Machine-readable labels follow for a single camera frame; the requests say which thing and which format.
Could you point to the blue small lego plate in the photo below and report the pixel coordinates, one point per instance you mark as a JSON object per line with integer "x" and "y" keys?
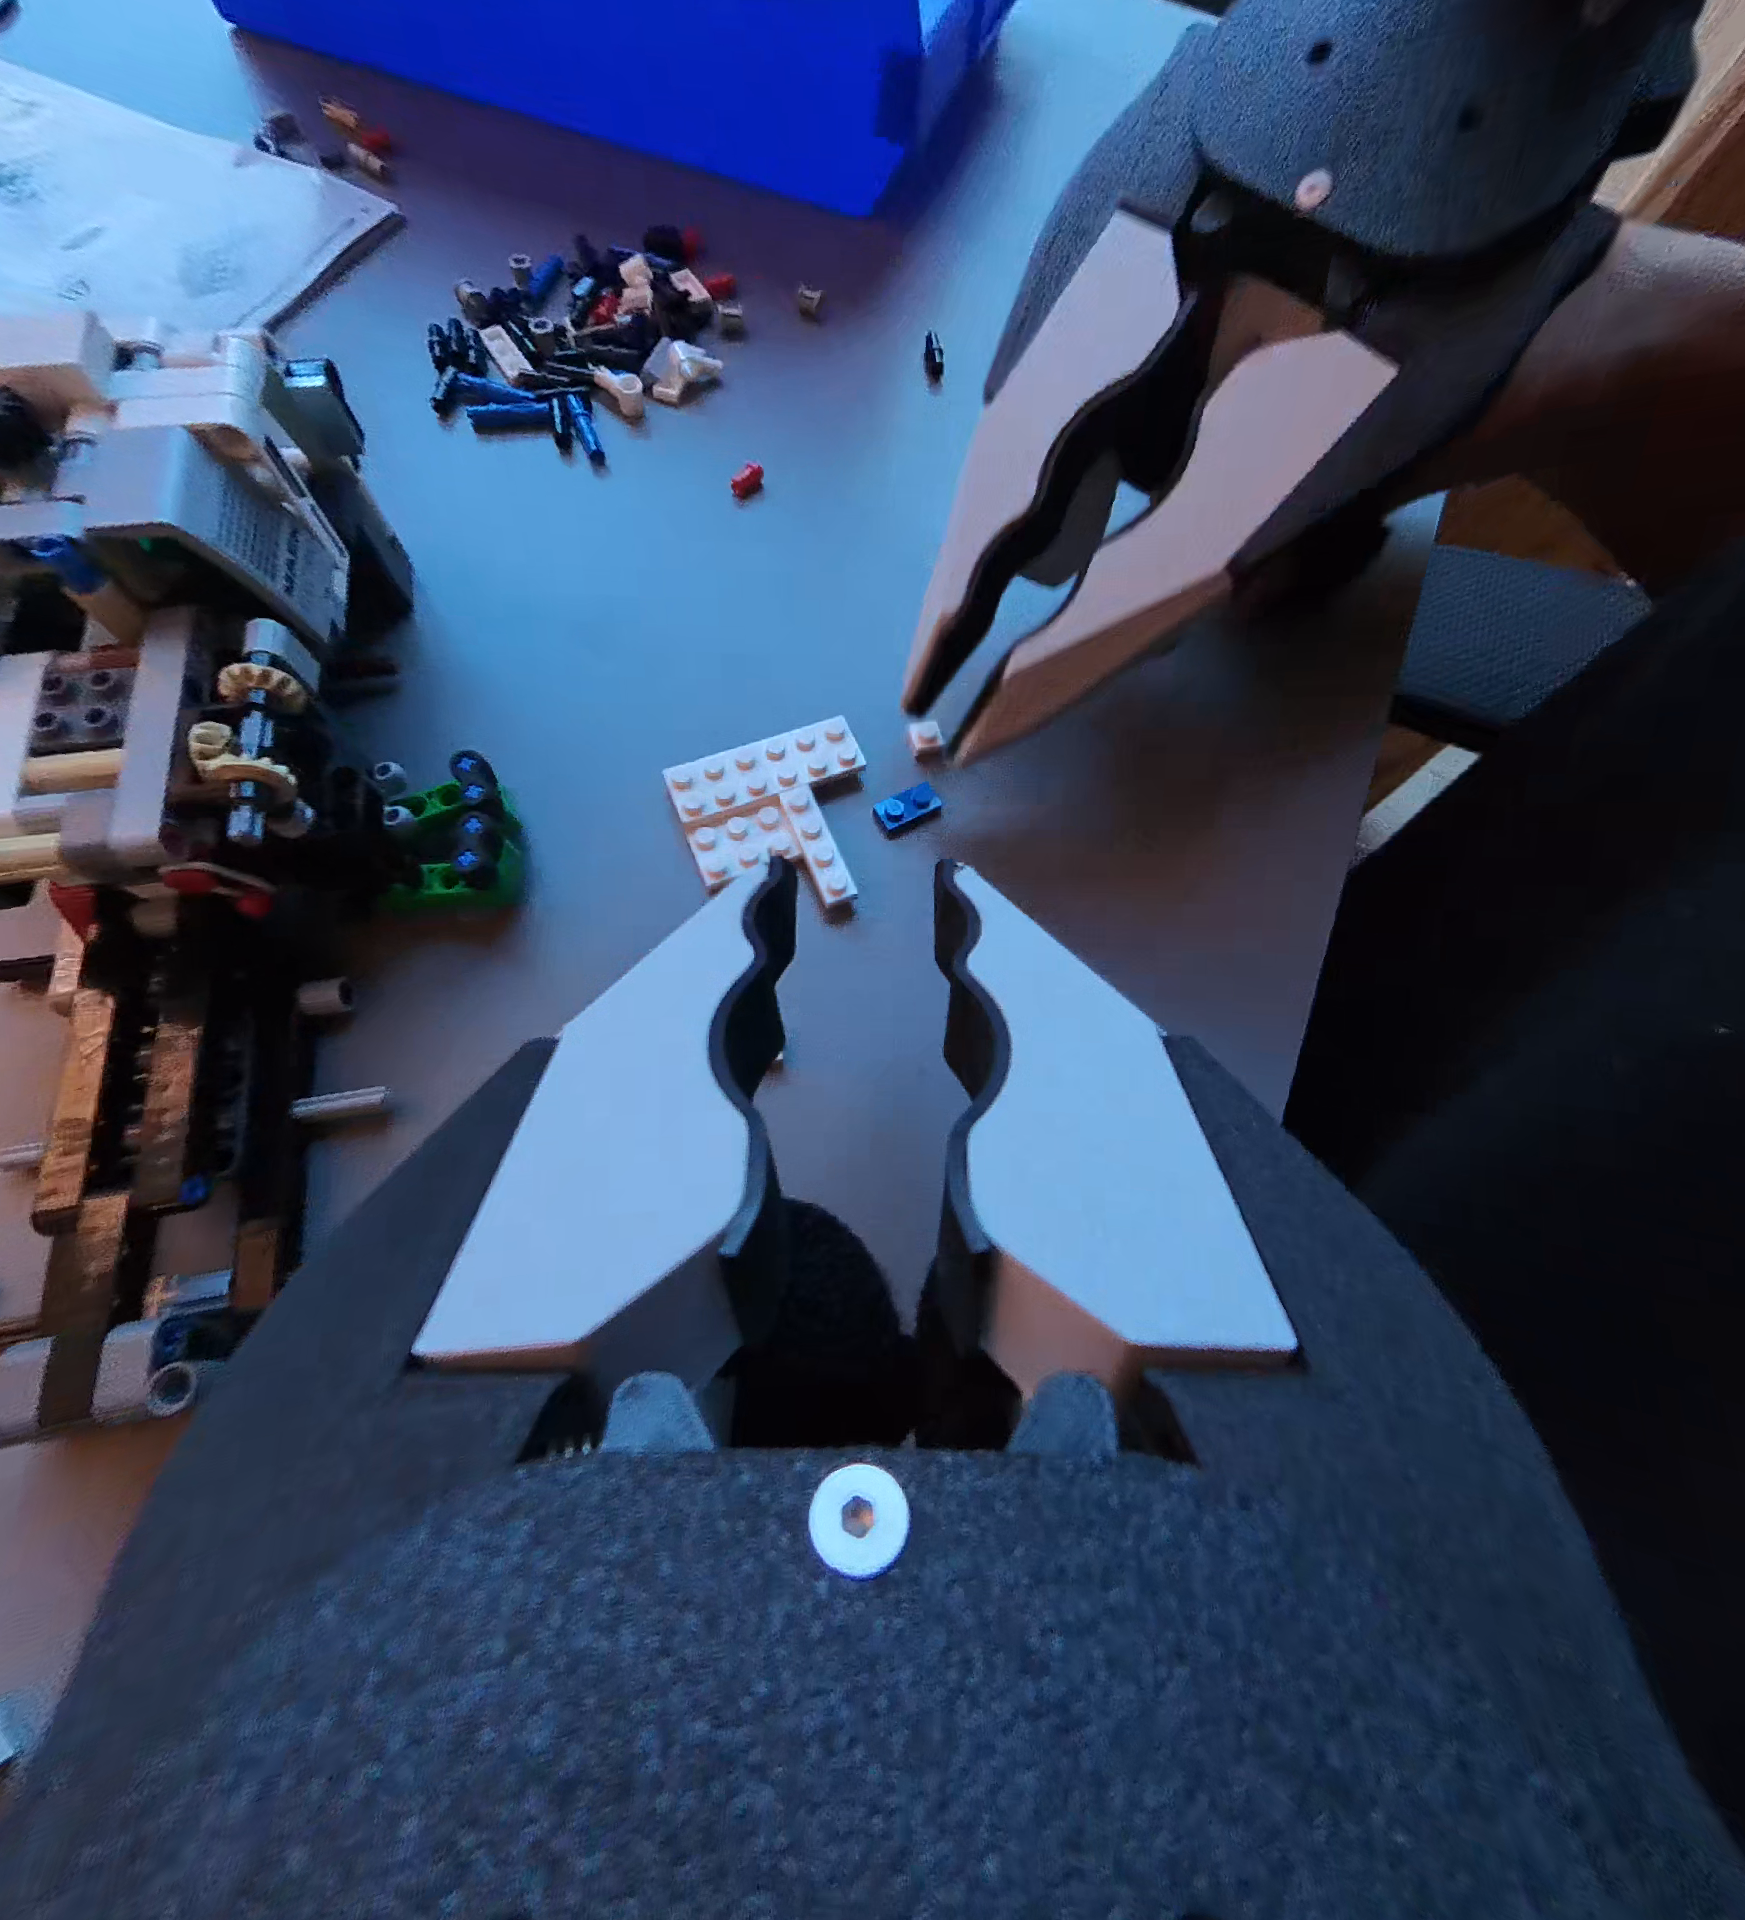
{"x": 908, "y": 811}

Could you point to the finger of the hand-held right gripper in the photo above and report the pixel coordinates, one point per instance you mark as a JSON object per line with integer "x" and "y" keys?
{"x": 1052, "y": 407}
{"x": 1260, "y": 435}

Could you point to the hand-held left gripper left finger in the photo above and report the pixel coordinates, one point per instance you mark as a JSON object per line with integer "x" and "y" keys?
{"x": 602, "y": 1156}

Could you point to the paper instruction booklet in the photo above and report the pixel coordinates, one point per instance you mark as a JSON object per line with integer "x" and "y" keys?
{"x": 90, "y": 210}

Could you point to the white L-shaped lego plate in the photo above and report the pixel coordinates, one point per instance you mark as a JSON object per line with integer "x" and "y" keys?
{"x": 751, "y": 779}

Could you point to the red lego bush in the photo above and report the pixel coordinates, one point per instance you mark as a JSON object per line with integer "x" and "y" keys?
{"x": 748, "y": 480}

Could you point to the blue plastic box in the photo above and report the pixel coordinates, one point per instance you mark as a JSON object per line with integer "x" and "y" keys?
{"x": 586, "y": 75}

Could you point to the grey lego axle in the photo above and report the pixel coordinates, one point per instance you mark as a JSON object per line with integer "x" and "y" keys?
{"x": 341, "y": 1106}

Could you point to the person's right forearm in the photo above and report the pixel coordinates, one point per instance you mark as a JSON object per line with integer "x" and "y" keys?
{"x": 1639, "y": 390}

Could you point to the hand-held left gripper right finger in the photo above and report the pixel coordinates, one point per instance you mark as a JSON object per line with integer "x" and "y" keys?
{"x": 1129, "y": 1185}

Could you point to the black office chair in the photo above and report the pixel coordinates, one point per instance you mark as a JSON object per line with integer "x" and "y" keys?
{"x": 1639, "y": 1198}

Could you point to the pile of small lego pieces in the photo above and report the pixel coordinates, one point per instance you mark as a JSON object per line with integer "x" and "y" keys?
{"x": 555, "y": 374}

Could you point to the green lego beam with pins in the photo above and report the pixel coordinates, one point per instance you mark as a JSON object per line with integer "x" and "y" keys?
{"x": 428, "y": 884}

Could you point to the large lego technic model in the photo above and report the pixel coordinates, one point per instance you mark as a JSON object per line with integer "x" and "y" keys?
{"x": 137, "y": 496}

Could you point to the small heap of lego pins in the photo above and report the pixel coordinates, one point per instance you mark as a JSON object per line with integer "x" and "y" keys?
{"x": 341, "y": 142}

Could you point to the black mesh chair armrest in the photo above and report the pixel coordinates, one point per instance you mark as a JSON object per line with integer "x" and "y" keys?
{"x": 1515, "y": 630}

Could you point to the grey lego tube connector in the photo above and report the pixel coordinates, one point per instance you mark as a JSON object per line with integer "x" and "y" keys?
{"x": 324, "y": 994}

